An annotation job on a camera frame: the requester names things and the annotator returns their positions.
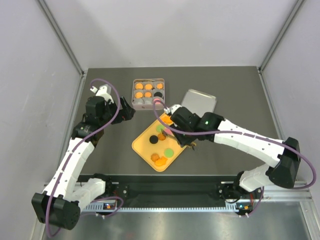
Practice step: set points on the yellow plastic tray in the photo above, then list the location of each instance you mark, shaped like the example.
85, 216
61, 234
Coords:
142, 146

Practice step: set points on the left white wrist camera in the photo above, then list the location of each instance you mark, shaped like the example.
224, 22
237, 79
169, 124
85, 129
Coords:
103, 91

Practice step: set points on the silver tin lid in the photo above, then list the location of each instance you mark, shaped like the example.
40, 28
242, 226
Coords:
198, 102

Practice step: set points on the aluminium frame rail front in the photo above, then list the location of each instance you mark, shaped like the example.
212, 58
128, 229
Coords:
271, 194

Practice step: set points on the swirl cookie bottom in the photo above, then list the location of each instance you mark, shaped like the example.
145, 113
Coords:
154, 157

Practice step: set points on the pink cookie tin box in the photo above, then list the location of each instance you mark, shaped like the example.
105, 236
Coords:
145, 91

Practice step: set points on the green sandwich cookie bottom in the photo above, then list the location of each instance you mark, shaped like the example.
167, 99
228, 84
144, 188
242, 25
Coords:
168, 153

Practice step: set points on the fish shaped cookie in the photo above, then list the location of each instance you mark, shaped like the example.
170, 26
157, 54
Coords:
161, 161
167, 120

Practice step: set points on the round biscuit cookie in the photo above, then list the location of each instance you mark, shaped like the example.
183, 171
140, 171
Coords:
139, 86
138, 95
148, 86

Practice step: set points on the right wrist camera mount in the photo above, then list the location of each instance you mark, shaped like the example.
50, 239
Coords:
170, 110

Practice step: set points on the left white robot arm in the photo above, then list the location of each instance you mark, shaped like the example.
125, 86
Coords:
60, 204

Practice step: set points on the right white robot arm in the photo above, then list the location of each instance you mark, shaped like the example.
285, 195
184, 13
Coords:
281, 162

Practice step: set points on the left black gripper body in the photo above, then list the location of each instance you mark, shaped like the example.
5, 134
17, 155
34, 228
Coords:
123, 114

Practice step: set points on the fish shaped cookie bottom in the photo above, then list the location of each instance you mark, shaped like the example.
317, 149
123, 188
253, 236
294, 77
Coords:
161, 161

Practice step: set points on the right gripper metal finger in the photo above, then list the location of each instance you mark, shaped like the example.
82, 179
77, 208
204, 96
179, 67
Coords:
167, 134
192, 145

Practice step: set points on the pink sandwich cookie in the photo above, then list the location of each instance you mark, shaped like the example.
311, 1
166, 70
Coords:
157, 101
169, 130

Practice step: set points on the chocolate chip cookie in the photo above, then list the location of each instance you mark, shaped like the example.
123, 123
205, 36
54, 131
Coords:
161, 137

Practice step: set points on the black sandwich cookie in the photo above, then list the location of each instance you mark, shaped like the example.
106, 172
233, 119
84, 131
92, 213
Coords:
158, 94
153, 139

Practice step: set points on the fish shaped cookie top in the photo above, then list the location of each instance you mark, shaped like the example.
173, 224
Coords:
167, 120

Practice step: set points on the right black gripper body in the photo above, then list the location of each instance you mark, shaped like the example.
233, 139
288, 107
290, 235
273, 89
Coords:
184, 139

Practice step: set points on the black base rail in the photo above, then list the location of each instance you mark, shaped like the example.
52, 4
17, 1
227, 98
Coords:
168, 192

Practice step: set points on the round biscuit cookie top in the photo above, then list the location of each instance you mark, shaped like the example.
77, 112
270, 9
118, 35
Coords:
148, 86

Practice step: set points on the green sandwich cookie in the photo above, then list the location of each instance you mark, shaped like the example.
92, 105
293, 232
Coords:
160, 128
168, 153

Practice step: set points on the green sandwich cookie top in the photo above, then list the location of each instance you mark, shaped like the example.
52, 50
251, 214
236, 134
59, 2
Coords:
160, 128

